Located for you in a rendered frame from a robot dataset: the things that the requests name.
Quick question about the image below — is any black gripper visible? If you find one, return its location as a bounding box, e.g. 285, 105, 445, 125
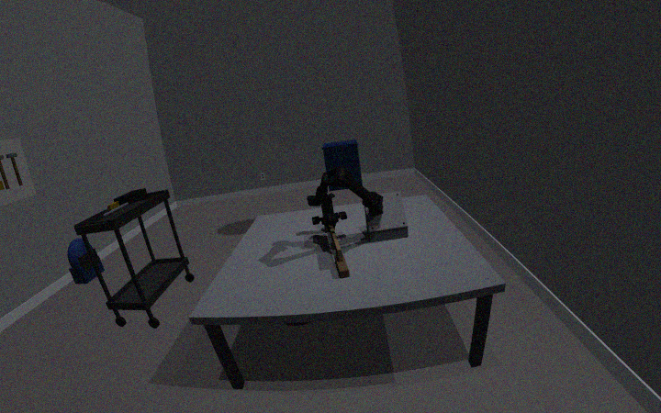
312, 206, 347, 232

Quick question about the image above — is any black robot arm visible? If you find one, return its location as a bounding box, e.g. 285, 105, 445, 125
307, 166, 383, 225

